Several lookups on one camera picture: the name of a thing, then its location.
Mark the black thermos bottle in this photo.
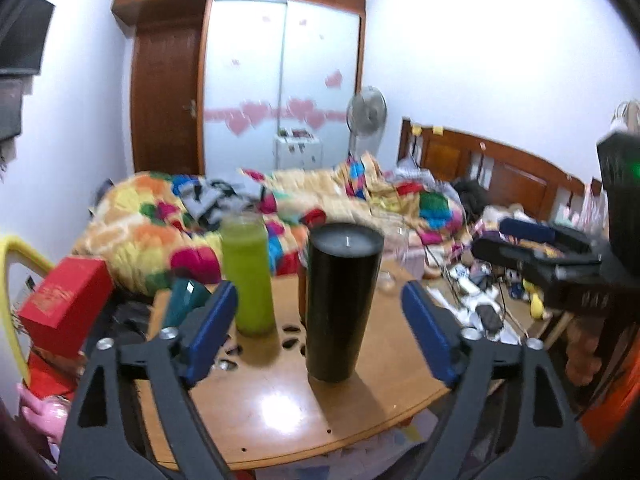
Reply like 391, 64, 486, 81
306, 222, 384, 382

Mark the yellow plush toy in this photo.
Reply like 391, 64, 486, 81
523, 281, 552, 321

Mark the wooden bed headboard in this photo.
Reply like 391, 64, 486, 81
397, 117, 586, 220

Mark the black bag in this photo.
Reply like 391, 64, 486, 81
452, 178, 491, 221

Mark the dark teal mug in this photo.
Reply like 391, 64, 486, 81
162, 278, 210, 327

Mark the clear glass jar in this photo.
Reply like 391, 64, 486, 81
372, 210, 410, 292

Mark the red gift box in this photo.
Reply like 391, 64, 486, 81
17, 256, 114, 359

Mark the colourful patchwork blanket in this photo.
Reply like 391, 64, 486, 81
71, 152, 474, 296

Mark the green water bottle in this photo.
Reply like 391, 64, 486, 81
220, 212, 276, 337

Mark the yellow plastic chair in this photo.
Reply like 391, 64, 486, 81
1, 234, 53, 385

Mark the standing electric fan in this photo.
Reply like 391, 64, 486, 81
346, 86, 387, 158

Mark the grey black garment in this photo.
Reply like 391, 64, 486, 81
178, 178, 262, 231

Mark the white suitcase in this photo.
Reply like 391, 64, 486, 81
273, 129, 323, 170

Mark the brown wooden door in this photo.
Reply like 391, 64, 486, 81
130, 22, 201, 174

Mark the white sliding wardrobe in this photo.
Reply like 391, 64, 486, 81
203, 0, 360, 177

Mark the black charging cable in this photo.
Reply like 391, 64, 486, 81
422, 244, 532, 340

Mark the small wall monitor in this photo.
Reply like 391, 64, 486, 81
0, 76, 32, 143

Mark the wall mounted black television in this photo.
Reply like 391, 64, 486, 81
0, 0, 55, 76

